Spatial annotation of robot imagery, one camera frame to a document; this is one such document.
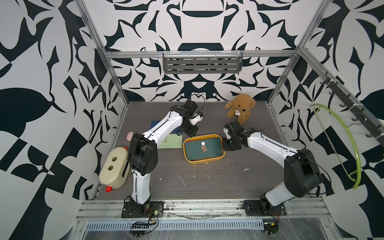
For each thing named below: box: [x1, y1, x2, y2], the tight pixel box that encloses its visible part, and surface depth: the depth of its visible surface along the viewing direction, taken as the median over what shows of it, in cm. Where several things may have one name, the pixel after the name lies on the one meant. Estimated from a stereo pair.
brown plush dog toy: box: [225, 93, 256, 126], surface depth 100 cm
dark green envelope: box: [185, 137, 223, 161], surface depth 93 cm
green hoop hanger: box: [310, 104, 362, 189], surface depth 66 cm
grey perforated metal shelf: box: [163, 50, 243, 75], surface depth 96 cm
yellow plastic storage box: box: [183, 133, 226, 165], surface depth 93 cm
